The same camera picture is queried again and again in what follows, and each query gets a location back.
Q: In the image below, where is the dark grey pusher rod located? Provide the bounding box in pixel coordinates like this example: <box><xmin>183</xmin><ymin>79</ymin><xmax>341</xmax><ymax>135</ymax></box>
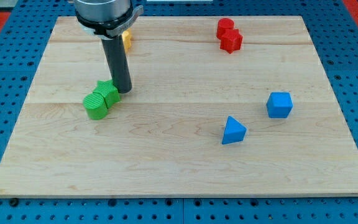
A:
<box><xmin>102</xmin><ymin>35</ymin><xmax>132</xmax><ymax>93</ymax></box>

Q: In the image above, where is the green cylinder block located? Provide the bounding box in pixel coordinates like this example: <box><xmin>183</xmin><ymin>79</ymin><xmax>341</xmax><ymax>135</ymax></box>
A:
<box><xmin>83</xmin><ymin>93</ymin><xmax>108</xmax><ymax>120</ymax></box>

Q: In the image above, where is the yellow block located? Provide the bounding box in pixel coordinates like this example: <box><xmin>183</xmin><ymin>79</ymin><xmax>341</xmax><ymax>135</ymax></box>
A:
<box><xmin>122</xmin><ymin>29</ymin><xmax>132</xmax><ymax>53</ymax></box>

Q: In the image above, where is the blue triangle block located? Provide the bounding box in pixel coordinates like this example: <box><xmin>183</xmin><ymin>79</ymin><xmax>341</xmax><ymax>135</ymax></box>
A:
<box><xmin>221</xmin><ymin>116</ymin><xmax>247</xmax><ymax>144</ymax></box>

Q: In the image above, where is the red cylinder block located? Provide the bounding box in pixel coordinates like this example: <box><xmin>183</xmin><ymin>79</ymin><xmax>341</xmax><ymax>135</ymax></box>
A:
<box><xmin>216</xmin><ymin>17</ymin><xmax>235</xmax><ymax>39</ymax></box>

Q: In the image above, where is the green star block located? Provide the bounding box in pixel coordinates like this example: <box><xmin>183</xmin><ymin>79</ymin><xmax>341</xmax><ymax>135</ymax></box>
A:
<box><xmin>93</xmin><ymin>80</ymin><xmax>121</xmax><ymax>108</ymax></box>

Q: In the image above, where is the light wooden board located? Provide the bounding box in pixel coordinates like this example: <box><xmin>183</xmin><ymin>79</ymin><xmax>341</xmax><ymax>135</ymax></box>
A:
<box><xmin>0</xmin><ymin>16</ymin><xmax>358</xmax><ymax>198</ymax></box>

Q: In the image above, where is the blue cube block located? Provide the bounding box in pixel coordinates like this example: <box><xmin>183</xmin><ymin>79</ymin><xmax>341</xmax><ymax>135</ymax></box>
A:
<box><xmin>266</xmin><ymin>92</ymin><xmax>293</xmax><ymax>119</ymax></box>

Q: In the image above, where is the red star block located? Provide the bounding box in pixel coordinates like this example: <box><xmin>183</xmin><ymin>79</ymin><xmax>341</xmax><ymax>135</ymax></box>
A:
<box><xmin>220</xmin><ymin>29</ymin><xmax>243</xmax><ymax>54</ymax></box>

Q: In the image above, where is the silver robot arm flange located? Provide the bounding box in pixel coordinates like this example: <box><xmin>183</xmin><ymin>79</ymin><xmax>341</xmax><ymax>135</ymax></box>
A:
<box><xmin>73</xmin><ymin>0</ymin><xmax>144</xmax><ymax>40</ymax></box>

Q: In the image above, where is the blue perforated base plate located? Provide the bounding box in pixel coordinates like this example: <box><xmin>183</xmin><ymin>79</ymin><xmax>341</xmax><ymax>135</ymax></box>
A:
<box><xmin>0</xmin><ymin>0</ymin><xmax>358</xmax><ymax>223</ymax></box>

